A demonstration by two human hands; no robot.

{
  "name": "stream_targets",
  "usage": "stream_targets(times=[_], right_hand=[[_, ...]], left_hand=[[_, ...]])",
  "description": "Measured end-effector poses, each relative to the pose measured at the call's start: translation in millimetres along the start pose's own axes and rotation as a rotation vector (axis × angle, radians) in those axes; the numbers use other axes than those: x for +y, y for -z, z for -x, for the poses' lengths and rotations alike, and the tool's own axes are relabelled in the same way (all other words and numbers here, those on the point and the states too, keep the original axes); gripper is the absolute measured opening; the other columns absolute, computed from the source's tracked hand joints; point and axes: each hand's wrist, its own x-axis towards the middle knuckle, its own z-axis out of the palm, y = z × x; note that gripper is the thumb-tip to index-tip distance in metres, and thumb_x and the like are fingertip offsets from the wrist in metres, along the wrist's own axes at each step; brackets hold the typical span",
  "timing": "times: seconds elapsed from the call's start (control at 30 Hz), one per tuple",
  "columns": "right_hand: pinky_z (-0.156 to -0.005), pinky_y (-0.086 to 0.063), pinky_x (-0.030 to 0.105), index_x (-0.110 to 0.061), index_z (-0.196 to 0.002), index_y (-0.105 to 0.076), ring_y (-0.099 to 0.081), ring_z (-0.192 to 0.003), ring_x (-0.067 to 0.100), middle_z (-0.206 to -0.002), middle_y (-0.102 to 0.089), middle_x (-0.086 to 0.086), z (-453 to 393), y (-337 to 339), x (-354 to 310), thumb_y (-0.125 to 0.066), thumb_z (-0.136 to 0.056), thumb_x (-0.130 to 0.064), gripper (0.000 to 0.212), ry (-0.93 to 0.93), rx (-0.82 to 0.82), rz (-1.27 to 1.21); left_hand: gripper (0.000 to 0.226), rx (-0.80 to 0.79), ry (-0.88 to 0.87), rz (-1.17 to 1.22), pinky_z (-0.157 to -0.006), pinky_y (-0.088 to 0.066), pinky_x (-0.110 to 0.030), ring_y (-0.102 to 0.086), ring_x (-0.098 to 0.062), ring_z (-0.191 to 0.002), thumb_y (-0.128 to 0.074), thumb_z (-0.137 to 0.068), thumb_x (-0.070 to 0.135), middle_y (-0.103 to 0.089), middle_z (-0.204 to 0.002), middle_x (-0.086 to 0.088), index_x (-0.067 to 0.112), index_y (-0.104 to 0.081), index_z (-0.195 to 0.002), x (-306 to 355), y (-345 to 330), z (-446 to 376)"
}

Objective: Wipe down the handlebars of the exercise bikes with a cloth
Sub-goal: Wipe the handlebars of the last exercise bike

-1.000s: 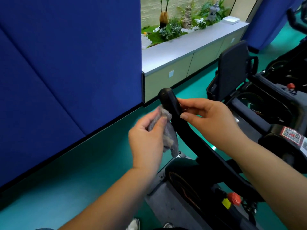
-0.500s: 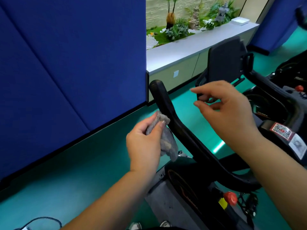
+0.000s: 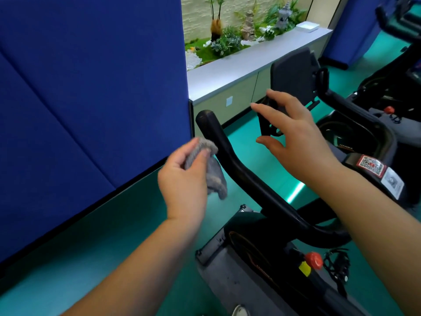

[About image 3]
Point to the person's right hand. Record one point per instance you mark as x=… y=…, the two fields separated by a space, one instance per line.
x=306 y=148

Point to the person's left hand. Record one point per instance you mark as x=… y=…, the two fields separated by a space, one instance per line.
x=184 y=190

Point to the person's right thumb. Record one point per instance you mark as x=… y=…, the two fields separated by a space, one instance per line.
x=269 y=143

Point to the person's right middle finger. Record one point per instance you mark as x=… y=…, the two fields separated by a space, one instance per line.
x=283 y=97

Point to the person's left thumb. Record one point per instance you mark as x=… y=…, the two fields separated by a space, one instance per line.
x=201 y=161

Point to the grey cleaning cloth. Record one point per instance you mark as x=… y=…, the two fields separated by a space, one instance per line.
x=213 y=177

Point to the person's right forearm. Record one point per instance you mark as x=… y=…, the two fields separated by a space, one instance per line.
x=378 y=233

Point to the person's left forearm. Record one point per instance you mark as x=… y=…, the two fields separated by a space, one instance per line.
x=141 y=276

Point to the black tablet holder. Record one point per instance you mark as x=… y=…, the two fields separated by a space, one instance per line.
x=292 y=75

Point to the grey top beige cabinet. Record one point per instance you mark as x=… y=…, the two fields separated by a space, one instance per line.
x=230 y=78

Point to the white tray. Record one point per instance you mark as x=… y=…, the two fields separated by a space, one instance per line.
x=307 y=26

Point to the brown stone pagoda ornament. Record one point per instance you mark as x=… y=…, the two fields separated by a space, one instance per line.
x=248 y=27

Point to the striped green leafy plant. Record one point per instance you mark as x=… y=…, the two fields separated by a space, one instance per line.
x=227 y=42

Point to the grey stone lantern ornament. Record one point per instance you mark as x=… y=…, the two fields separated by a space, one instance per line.
x=283 y=16

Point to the green fern plants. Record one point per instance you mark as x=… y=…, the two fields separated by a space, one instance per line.
x=274 y=13

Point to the tall brown stemmed plant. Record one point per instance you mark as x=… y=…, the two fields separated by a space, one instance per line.
x=216 y=27

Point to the pile of white pebbles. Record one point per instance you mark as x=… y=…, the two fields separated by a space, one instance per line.
x=192 y=59

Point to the narrow blue partition panel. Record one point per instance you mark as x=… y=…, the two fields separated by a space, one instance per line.
x=358 y=29

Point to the red code sticker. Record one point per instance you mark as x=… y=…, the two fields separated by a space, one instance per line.
x=371 y=166

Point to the small red bike knob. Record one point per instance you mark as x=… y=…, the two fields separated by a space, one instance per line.
x=389 y=110

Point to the black and grey exercise bike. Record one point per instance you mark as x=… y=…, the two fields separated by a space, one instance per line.
x=403 y=92

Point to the large blue partition panel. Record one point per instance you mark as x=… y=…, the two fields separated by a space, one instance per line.
x=88 y=105

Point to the white code sticker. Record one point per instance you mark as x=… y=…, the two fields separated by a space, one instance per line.
x=393 y=183

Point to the yellow bike tag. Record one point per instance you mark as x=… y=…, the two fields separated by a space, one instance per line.
x=305 y=269

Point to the black bike pedal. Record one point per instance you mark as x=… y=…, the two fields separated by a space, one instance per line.
x=337 y=266

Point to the white shoe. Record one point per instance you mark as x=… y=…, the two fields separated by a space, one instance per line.
x=240 y=311

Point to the white wall socket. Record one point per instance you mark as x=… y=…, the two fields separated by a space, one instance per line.
x=229 y=101

